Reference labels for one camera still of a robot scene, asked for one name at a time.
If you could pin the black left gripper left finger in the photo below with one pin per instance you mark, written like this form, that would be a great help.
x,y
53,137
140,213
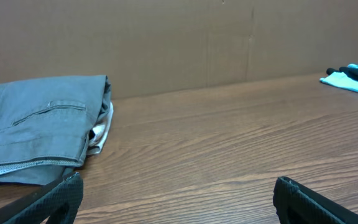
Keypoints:
x,y
57,202

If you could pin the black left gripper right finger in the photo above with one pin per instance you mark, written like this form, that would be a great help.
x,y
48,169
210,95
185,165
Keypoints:
x,y
297,204

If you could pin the folded grey trousers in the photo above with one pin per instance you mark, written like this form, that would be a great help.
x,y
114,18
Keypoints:
x,y
45,125

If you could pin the folded beige garment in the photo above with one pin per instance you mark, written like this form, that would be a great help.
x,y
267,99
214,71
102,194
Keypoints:
x,y
100,133

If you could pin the light blue t-shirt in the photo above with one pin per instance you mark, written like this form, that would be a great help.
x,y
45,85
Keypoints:
x,y
340,80

